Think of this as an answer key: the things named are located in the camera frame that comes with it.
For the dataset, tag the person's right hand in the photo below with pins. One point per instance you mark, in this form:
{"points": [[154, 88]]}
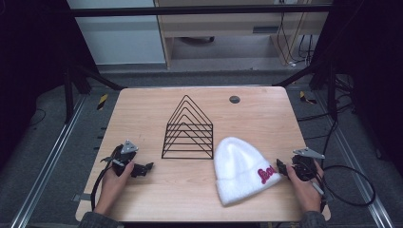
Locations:
{"points": [[309, 194]]}

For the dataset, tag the black horizontal frame bar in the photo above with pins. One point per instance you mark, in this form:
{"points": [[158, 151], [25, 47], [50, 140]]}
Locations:
{"points": [[190, 10]]}

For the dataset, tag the black curtain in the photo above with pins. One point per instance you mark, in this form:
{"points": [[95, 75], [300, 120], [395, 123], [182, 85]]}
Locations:
{"points": [[374, 63], [28, 57]]}

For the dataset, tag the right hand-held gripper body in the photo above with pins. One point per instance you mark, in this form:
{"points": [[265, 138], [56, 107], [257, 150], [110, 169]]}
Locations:
{"points": [[304, 164]]}

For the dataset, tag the grey round table grommet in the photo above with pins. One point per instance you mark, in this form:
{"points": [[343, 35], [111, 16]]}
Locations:
{"points": [[234, 99]]}

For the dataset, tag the light wooden desk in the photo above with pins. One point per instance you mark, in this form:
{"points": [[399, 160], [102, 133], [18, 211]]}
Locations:
{"points": [[221, 23]]}

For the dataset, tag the person's left hand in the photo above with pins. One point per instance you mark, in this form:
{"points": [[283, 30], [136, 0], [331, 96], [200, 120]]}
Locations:
{"points": [[111, 190]]}

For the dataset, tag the yellow black striped tape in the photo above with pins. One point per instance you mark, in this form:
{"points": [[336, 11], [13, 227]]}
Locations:
{"points": [[102, 101], [306, 98]]}

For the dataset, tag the aluminium floor rail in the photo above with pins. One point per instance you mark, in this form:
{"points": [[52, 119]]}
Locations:
{"points": [[343, 142], [47, 164]]}

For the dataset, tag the white cabinet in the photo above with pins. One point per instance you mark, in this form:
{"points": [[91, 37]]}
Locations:
{"points": [[120, 38]]}

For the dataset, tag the black metal stand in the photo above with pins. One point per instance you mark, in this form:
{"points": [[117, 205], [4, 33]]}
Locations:
{"points": [[68, 95], [331, 91]]}

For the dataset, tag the grey metal table bracket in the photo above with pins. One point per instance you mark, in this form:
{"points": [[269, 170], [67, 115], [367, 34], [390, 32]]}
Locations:
{"points": [[81, 197]]}

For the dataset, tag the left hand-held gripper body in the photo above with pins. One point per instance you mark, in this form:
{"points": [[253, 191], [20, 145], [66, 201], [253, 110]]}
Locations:
{"points": [[128, 148]]}

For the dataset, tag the white fuzzy beanie hat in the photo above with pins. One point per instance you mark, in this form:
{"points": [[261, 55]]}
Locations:
{"points": [[234, 164]]}

